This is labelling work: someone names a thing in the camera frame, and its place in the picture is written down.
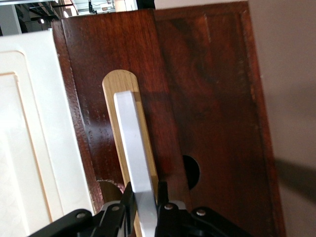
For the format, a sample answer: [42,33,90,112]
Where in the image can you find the dark wooden cabinet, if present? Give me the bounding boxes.
[154,0,287,237]

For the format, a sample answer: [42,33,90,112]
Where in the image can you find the dark wooden cabinet door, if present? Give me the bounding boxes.
[50,8,194,237]

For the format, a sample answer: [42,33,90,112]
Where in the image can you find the white cabinet door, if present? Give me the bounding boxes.
[0,28,95,237]

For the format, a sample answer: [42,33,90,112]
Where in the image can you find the light wooden handle plate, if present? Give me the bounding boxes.
[101,69,159,237]

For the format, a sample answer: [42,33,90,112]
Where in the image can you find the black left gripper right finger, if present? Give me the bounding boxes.
[155,181,255,237]

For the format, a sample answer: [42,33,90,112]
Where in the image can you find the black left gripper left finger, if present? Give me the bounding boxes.
[29,182,138,237]

